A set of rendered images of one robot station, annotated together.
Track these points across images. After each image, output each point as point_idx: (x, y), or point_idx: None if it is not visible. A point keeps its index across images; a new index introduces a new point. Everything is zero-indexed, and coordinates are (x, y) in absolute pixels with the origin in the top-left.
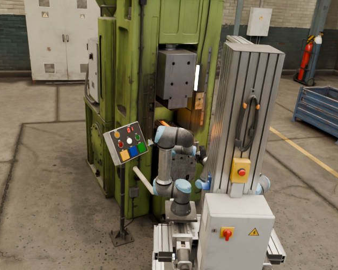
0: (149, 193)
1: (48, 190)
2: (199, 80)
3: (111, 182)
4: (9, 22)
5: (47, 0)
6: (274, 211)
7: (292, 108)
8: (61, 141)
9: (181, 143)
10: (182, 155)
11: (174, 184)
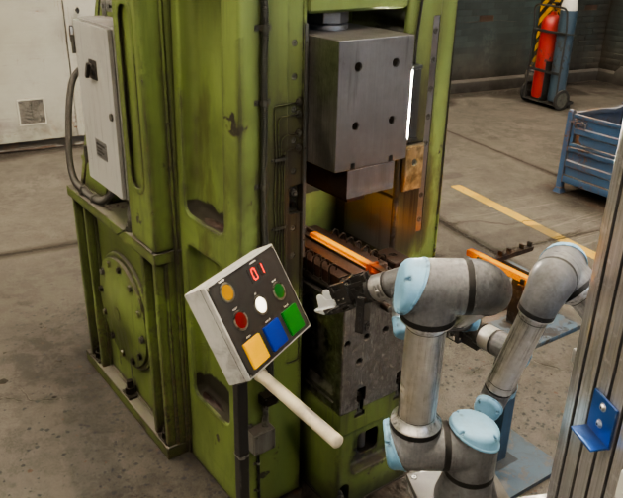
0: (298, 433)
1: (0, 459)
2: (414, 111)
3: (180, 415)
4: None
5: None
6: None
7: (543, 163)
8: (9, 310)
9: (486, 307)
10: (388, 321)
11: (449, 429)
